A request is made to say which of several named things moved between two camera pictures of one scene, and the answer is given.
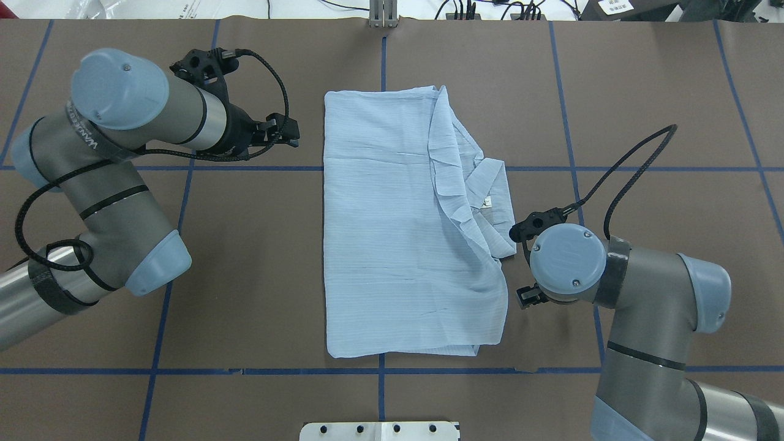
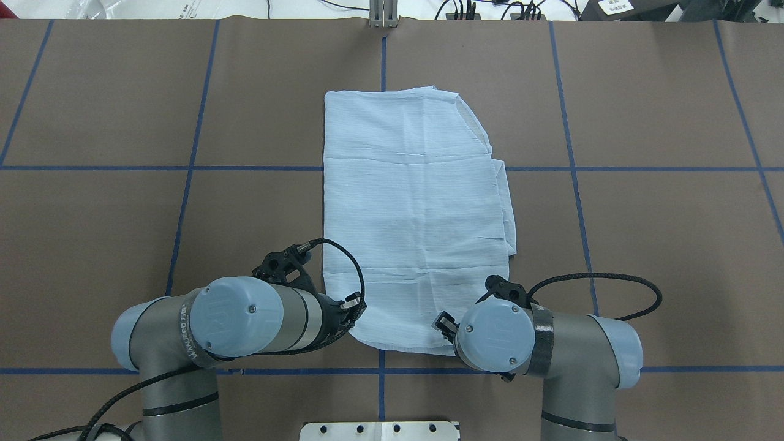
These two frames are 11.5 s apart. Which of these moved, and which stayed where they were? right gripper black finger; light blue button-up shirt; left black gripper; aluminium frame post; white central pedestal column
Moved: right gripper black finger; left black gripper
Stayed: aluminium frame post; light blue button-up shirt; white central pedestal column
